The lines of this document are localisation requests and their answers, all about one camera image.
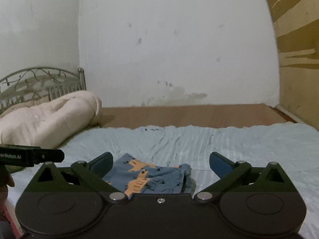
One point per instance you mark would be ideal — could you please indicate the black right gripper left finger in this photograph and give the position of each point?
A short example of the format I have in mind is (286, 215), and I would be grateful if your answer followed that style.
(73, 180)

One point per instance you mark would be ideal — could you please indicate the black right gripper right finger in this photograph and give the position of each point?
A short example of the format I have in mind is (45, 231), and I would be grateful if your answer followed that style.
(241, 176)

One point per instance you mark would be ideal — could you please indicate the blue pants with orange cars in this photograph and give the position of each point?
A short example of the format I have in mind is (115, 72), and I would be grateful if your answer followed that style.
(131, 176)

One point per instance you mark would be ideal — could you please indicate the cream quilted comforter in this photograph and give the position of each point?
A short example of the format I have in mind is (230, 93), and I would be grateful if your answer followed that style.
(49, 124)

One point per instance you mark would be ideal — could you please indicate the light blue bed sheet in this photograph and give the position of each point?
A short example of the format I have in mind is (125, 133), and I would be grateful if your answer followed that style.
(293, 145)

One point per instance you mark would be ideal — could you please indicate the ornate metal bed headboard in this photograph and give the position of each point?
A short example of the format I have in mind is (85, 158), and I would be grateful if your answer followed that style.
(35, 83)

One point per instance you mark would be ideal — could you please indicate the brown wooden bed frame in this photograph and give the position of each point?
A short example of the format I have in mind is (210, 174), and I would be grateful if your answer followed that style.
(214, 116)

